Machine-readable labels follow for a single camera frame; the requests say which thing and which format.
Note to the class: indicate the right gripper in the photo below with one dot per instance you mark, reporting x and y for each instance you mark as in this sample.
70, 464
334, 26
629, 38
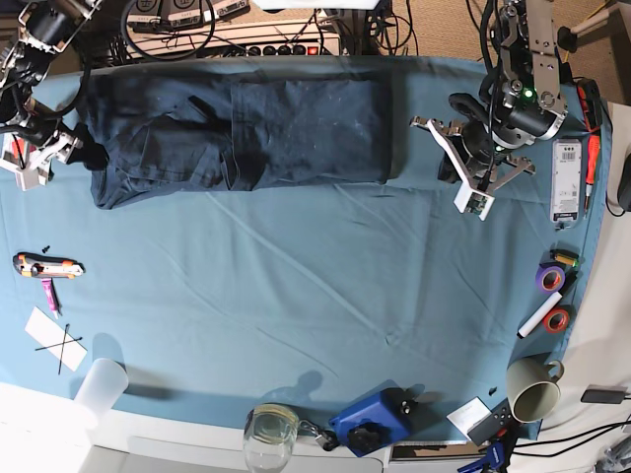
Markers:
53, 140

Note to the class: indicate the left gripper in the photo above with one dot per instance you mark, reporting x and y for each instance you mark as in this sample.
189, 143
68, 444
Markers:
493, 129

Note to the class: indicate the dark blue T-shirt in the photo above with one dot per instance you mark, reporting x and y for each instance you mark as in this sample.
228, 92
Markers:
161, 133

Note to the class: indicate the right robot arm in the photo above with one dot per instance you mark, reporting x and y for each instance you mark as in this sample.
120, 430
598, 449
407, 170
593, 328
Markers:
45, 30

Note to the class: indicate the booklet with red cube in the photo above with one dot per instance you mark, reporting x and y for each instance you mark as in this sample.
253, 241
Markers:
12, 152

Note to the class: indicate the orange black tool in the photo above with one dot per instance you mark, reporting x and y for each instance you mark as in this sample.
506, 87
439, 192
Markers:
589, 97

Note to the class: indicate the orange grey utility knife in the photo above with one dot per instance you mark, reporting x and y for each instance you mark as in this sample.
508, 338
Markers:
46, 267

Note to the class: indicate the small green yellow battery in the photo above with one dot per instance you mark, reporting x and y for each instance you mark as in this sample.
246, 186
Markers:
565, 257

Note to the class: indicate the pink glue tube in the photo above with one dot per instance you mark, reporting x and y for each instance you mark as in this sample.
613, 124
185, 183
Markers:
51, 297

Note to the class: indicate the purple tape roll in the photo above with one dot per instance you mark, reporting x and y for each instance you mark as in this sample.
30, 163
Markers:
550, 278

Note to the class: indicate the white marker pen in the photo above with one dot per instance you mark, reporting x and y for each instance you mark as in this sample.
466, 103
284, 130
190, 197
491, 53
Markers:
526, 328

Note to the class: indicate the black power strip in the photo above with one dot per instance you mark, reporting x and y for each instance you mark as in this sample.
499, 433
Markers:
297, 49

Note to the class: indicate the black hairpin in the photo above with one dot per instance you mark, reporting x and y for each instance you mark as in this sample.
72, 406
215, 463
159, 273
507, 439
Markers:
60, 363
58, 344

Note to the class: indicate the red tape roll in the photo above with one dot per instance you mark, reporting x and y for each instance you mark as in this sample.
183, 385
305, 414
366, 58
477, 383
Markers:
557, 319

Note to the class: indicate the white paper card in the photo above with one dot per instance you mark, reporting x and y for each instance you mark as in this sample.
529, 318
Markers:
46, 331

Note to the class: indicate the light blue table cloth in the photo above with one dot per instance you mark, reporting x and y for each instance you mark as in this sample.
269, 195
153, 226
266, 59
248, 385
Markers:
312, 296

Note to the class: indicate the translucent plastic cup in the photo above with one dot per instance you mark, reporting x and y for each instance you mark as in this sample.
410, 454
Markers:
104, 383

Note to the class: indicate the beige ceramic mug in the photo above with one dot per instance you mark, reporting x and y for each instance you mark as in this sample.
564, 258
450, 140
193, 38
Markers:
532, 388

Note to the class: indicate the white small box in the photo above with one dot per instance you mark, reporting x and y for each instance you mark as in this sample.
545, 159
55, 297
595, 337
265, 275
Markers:
469, 415

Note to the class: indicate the black power adapter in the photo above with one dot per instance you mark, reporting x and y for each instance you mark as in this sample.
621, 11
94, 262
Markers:
604, 395

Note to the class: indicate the grey remote control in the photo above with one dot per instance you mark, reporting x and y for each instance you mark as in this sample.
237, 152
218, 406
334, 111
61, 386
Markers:
500, 418

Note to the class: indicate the blue clamp block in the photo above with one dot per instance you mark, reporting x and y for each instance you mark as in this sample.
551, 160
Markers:
377, 421

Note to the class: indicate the blue spring clamp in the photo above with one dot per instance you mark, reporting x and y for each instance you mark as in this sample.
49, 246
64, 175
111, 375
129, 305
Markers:
496, 457

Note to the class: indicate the small metal padlock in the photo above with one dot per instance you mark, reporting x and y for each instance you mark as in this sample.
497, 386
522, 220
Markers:
327, 440

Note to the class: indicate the clear drinking glass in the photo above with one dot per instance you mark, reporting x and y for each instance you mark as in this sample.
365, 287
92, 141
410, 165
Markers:
270, 434

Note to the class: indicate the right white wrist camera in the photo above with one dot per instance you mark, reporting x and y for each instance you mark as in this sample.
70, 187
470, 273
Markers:
37, 171

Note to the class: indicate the red handled screwdriver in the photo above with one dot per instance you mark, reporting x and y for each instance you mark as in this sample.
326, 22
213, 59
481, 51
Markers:
593, 153

